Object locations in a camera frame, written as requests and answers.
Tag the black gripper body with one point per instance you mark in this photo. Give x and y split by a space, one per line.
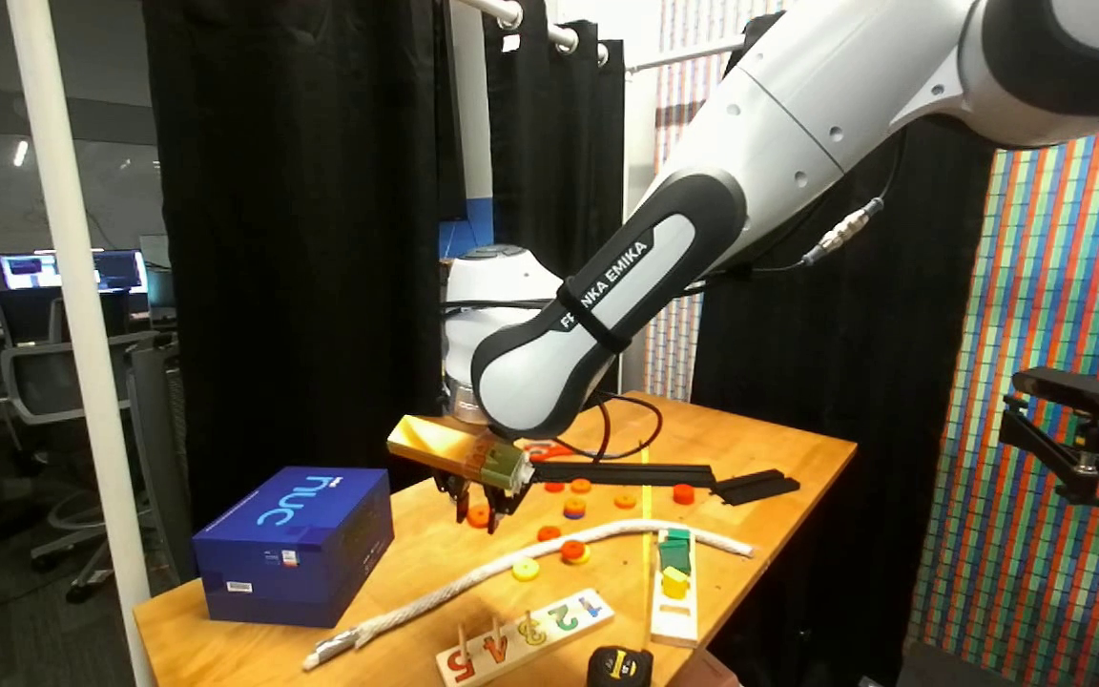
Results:
468 487

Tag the orange wooden disc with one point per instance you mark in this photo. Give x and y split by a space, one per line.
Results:
627 502
554 487
546 532
581 487
574 509
571 551
480 515

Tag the wooden number peg board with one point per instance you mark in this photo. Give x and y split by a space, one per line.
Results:
553 625

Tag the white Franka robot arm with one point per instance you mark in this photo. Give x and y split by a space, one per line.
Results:
803 114

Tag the yellow wooden disc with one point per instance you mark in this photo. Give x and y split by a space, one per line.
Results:
524 571

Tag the long black bar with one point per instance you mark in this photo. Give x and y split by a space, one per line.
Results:
627 474

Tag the blue NUC cardboard box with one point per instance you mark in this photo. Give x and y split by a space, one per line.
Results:
295 546

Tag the green wooden block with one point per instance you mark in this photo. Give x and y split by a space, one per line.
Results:
676 546

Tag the red wooden disc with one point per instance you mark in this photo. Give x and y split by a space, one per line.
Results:
684 492

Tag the yellow wooden block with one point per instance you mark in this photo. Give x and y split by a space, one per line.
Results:
675 588

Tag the black yellow tape measure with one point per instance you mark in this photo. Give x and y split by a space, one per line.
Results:
620 668

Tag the white wooden shape board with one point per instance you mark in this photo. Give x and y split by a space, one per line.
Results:
675 619

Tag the blue panel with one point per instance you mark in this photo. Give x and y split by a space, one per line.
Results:
468 231

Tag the black flat device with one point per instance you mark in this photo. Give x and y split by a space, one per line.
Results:
761 487

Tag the wide black curtain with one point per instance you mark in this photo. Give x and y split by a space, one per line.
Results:
295 254

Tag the grey office chair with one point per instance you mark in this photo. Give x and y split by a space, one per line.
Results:
155 432

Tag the lit computer monitor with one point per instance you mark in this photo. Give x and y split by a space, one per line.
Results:
31 271
120 271

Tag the white metal pole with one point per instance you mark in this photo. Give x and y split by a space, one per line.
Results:
78 318

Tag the white curtain rod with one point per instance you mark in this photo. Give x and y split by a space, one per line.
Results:
690 52
511 11

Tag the multicolour patterned backdrop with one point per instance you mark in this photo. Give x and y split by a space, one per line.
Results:
1060 574

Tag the olive wrist camera box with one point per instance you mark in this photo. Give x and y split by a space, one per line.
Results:
459 449

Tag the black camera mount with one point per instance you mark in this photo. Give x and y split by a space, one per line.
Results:
1088 396

